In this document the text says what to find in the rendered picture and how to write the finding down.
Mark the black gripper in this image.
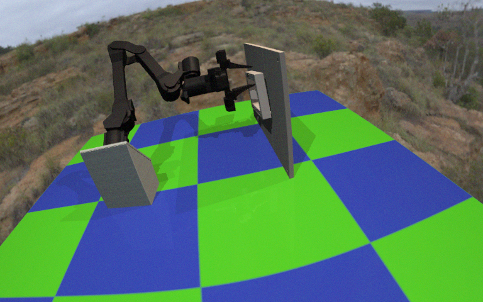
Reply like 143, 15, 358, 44
201, 49, 255, 112

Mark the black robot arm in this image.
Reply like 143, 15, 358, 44
103, 41, 229, 145

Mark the dark grey wall panel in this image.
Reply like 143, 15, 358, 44
244, 43, 294, 179

